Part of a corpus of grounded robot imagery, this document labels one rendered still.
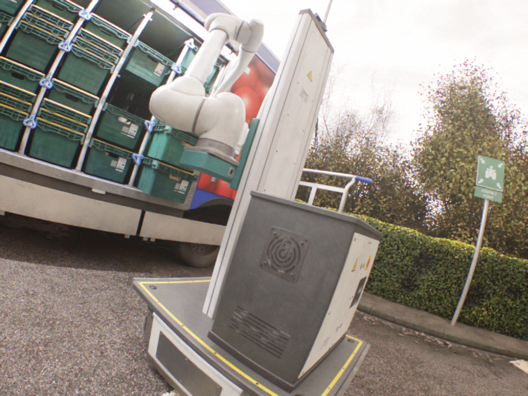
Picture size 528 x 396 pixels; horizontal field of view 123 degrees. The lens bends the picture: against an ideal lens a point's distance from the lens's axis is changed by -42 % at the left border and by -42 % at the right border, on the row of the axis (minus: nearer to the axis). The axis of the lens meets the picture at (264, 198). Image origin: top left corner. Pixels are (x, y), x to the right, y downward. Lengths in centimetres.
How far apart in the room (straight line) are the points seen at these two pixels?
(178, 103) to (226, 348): 87
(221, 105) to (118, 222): 124
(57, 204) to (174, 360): 123
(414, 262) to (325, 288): 292
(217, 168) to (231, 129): 16
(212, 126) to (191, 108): 11
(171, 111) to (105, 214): 108
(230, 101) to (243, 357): 88
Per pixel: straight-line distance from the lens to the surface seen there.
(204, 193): 222
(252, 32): 138
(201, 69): 111
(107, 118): 193
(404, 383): 177
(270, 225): 69
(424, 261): 349
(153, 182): 181
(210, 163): 87
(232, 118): 94
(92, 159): 192
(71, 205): 177
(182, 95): 97
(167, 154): 184
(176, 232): 215
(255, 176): 90
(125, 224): 192
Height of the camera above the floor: 80
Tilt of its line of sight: 2 degrees up
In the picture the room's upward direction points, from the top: 17 degrees clockwise
